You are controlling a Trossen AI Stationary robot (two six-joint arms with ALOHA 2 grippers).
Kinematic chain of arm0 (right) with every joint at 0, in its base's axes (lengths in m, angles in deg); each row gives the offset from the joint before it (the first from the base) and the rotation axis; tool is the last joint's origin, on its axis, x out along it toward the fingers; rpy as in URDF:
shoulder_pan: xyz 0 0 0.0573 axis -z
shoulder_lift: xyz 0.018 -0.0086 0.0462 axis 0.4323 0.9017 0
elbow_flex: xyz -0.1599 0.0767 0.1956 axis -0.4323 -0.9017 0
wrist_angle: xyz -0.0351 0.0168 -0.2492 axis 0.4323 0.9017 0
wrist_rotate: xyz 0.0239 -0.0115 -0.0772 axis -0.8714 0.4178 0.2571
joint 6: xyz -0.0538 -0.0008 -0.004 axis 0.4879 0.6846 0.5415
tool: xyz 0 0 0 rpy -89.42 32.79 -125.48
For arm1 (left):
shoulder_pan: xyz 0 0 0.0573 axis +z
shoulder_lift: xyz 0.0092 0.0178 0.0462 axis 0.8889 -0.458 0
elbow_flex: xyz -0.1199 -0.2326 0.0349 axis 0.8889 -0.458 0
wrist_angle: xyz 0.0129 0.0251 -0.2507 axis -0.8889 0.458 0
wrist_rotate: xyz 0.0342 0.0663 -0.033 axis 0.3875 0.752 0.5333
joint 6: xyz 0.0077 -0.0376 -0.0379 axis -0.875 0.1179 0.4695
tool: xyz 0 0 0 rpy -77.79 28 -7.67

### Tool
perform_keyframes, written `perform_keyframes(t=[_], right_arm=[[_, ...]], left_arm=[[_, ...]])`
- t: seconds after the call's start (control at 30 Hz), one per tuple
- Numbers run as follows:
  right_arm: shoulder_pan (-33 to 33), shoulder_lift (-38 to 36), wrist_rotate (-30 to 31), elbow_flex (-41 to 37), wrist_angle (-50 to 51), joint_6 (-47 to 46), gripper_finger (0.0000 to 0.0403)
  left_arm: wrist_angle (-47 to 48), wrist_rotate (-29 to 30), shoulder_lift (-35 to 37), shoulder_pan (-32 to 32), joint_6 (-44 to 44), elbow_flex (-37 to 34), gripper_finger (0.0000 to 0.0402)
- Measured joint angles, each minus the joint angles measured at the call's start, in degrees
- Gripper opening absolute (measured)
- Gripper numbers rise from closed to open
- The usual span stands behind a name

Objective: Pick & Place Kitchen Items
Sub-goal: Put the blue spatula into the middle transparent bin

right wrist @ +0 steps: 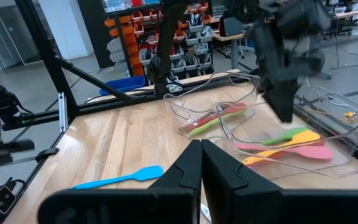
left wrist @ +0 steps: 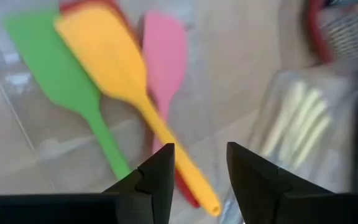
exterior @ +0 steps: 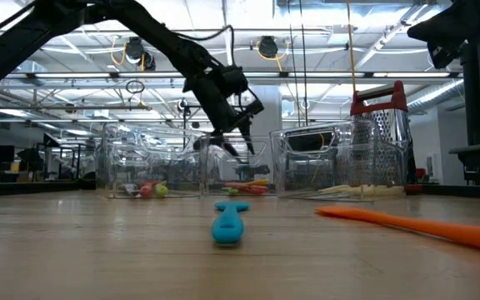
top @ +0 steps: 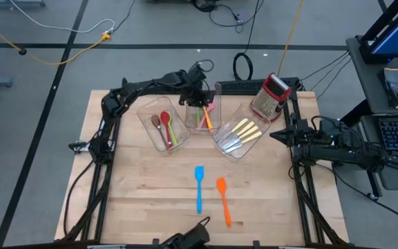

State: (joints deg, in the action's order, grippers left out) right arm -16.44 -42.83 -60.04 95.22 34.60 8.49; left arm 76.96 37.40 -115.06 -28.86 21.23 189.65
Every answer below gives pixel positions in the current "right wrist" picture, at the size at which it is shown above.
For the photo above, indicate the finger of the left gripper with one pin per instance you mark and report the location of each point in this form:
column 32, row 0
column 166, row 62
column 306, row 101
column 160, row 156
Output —
column 283, row 99

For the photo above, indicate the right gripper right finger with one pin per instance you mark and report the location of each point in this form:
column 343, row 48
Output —
column 259, row 208

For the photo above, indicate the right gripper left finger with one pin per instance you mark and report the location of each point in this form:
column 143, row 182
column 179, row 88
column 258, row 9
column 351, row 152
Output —
column 135, row 208

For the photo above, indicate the green silicone spatula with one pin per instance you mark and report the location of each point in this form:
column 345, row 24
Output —
column 286, row 136

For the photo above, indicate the yellow silicone spatula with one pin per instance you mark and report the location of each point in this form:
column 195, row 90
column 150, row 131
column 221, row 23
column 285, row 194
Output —
column 303, row 137

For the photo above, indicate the pink silicone spatula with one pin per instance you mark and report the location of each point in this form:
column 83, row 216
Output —
column 312, row 152

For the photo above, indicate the red silicone spoon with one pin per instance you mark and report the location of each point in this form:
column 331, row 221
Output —
column 216, row 116

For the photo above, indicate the green silicone spoon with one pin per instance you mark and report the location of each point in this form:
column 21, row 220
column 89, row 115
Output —
column 216, row 122

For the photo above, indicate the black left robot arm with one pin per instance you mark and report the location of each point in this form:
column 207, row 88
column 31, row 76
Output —
column 172, row 31

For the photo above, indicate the blue silicone spatula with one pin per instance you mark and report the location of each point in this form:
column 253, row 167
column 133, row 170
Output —
column 145, row 174

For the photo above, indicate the wooden workbench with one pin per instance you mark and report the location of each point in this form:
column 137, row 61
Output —
column 228, row 37

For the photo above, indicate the dark grey panel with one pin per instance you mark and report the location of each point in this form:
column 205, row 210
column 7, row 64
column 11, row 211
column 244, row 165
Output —
column 233, row 26

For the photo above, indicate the clear plastic bin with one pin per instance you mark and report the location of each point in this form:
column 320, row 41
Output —
column 337, row 173
column 182, row 102
column 346, row 130

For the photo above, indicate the black table clamp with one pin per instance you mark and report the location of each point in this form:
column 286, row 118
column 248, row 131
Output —
column 47, row 153

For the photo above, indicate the silver aluminium extrusion piece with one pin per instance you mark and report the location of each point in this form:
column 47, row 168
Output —
column 63, row 112

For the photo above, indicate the blue storage bin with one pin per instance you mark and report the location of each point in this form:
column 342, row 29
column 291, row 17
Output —
column 123, row 84

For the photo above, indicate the parts rack with small bins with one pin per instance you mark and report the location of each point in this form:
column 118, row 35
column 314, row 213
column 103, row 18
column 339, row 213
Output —
column 135, row 34

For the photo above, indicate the black aluminium table frame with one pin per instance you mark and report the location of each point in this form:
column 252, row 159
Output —
column 43, row 46

